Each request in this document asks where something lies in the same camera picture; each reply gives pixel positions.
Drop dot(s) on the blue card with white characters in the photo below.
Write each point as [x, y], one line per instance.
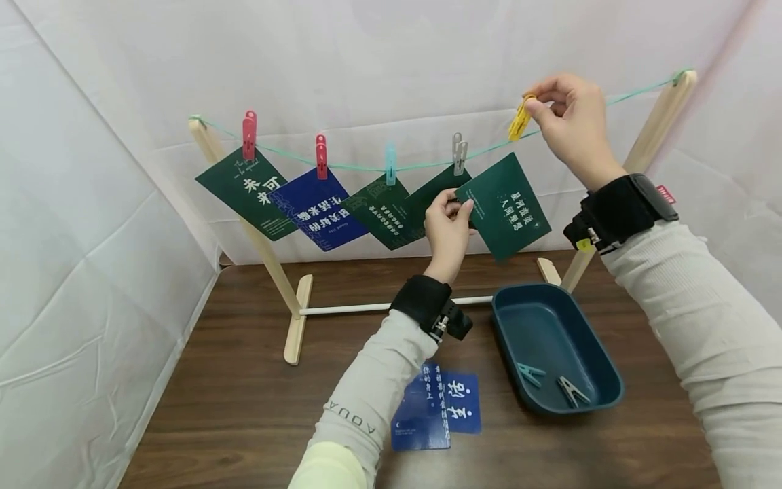
[321, 214]

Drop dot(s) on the blue card with big characters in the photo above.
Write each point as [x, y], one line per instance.
[464, 404]

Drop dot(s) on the person's left forearm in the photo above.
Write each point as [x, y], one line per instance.
[366, 401]

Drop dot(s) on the black wrist band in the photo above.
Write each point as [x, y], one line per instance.
[617, 210]
[424, 305]

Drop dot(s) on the large red clothes peg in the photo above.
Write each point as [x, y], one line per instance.
[248, 136]

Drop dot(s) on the person's left fingers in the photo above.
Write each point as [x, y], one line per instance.
[441, 204]

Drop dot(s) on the person's right forearm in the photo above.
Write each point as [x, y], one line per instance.
[702, 339]

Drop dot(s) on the yellow clothes peg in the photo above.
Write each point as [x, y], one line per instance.
[519, 122]

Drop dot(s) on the green card with large characters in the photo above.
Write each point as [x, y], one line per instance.
[247, 193]

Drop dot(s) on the person's left hand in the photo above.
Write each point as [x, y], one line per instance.
[448, 238]

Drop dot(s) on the person's right fingers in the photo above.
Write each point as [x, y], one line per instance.
[559, 107]

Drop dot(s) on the wooden clothesline stand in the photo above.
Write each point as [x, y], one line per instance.
[269, 262]

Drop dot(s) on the dark grey clothes peg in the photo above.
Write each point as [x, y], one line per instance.
[572, 391]

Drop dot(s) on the person's right hand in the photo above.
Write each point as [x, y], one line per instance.
[577, 125]

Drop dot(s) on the blue card with small text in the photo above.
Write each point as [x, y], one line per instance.
[418, 414]

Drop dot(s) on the plain dark green card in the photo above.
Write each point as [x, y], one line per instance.
[437, 185]

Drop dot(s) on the person's right index finger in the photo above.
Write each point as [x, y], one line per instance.
[553, 83]

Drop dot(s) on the person's left thumb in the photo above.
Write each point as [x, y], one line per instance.
[466, 214]

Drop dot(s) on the green card with small characters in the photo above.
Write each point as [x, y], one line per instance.
[385, 214]

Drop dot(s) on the person's right thumb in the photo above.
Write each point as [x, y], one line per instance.
[540, 119]

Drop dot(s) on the green card with white text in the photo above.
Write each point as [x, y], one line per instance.
[510, 207]

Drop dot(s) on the small red clothes peg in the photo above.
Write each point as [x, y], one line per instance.
[321, 157]

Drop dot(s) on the dark blue plastic tray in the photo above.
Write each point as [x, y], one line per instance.
[550, 343]

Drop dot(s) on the light blue clothes peg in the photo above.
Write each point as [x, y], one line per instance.
[390, 165]

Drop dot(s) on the teal clothes peg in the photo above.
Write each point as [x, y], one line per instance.
[529, 373]

